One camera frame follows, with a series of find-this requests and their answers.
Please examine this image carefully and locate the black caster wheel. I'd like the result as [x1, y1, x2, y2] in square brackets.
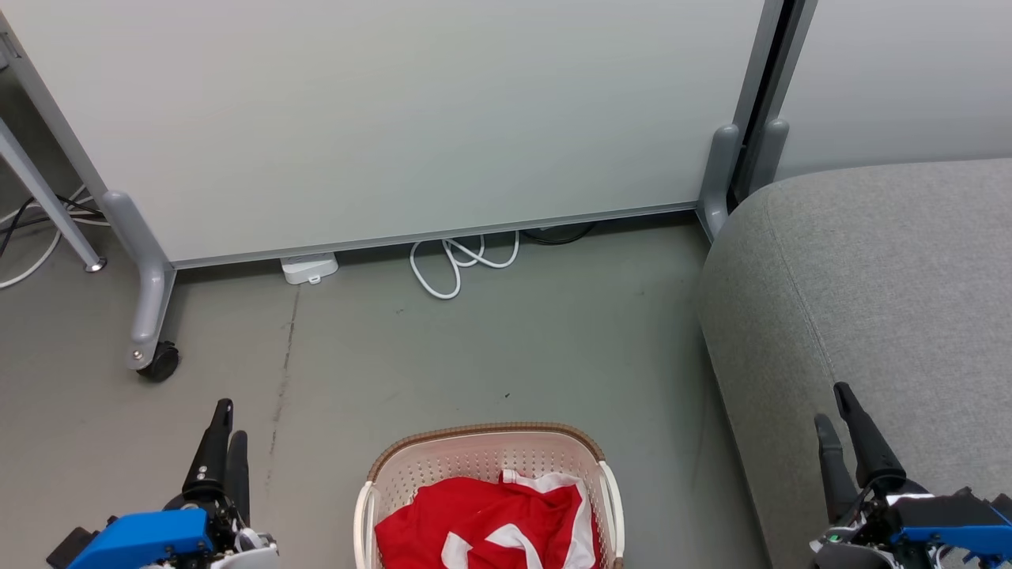
[137, 341, 180, 383]

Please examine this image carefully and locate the white power adapter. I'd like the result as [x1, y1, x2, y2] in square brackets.
[280, 252, 340, 286]

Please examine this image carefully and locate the coiled white cable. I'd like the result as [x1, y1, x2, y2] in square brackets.
[409, 231, 521, 301]

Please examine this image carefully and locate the long white cable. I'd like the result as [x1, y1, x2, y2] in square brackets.
[0, 184, 111, 290]

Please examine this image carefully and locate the black floor cable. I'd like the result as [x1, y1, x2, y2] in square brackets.
[520, 222, 599, 247]

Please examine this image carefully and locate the grey metal table leg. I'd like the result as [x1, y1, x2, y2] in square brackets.
[0, 117, 108, 274]

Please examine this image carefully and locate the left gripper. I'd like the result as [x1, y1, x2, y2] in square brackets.
[164, 398, 278, 569]

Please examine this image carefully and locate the white perforated laundry basket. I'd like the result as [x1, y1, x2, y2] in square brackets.
[353, 421, 626, 569]

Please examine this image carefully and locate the narrow white partition panel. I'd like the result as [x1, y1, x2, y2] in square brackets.
[749, 0, 1012, 196]

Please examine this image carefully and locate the wide white partition panel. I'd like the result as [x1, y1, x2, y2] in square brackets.
[0, 0, 784, 373]

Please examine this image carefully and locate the red and white garment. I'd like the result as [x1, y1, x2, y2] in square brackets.
[374, 469, 602, 569]

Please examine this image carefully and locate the thin black cable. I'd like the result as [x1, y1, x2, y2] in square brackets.
[0, 194, 105, 258]

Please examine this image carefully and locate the grey fabric sofa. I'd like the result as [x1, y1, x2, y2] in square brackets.
[697, 158, 1012, 569]

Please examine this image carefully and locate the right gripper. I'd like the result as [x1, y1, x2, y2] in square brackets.
[810, 382, 935, 569]

